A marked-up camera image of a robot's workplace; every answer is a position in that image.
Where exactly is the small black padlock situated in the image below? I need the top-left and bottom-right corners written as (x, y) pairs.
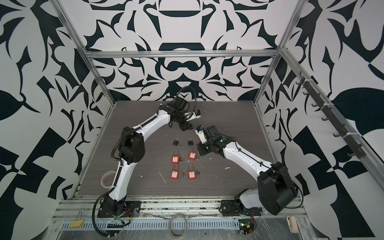
top-left (188, 138), bottom-right (194, 146)
top-left (173, 138), bottom-right (181, 147)

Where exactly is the red padlock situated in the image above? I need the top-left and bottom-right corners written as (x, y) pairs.
top-left (170, 164), bottom-right (187, 180)
top-left (188, 147), bottom-right (198, 161)
top-left (188, 164), bottom-right (200, 180)
top-left (171, 150), bottom-right (184, 165)

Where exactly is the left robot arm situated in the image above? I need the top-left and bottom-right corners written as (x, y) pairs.
top-left (97, 86), bottom-right (201, 216)

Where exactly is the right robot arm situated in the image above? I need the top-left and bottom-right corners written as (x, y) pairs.
top-left (195, 125), bottom-right (301, 216)

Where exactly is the green lit circuit board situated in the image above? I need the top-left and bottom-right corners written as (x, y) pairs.
top-left (239, 218), bottom-right (257, 235)

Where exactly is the clear tape roll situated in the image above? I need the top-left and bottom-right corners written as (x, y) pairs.
top-left (101, 171), bottom-right (117, 189)

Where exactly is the pink small device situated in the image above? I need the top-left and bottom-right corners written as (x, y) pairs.
top-left (286, 216), bottom-right (299, 234)

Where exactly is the yellow connector block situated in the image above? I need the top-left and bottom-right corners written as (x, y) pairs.
top-left (69, 220), bottom-right (84, 229)

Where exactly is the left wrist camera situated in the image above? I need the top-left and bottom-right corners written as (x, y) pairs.
top-left (184, 110), bottom-right (201, 122)

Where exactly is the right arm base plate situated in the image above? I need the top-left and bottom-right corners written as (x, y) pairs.
top-left (219, 200), bottom-right (263, 217)

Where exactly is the grey cable loop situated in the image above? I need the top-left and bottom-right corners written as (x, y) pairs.
top-left (167, 212), bottom-right (189, 239)

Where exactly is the slotted cable duct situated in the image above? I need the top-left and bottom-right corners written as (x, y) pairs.
top-left (64, 218), bottom-right (241, 231)

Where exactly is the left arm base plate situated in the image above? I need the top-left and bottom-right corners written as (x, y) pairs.
top-left (97, 201), bottom-right (142, 218)

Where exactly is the black hook rail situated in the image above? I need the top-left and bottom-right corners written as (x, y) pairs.
top-left (297, 73), bottom-right (367, 159)

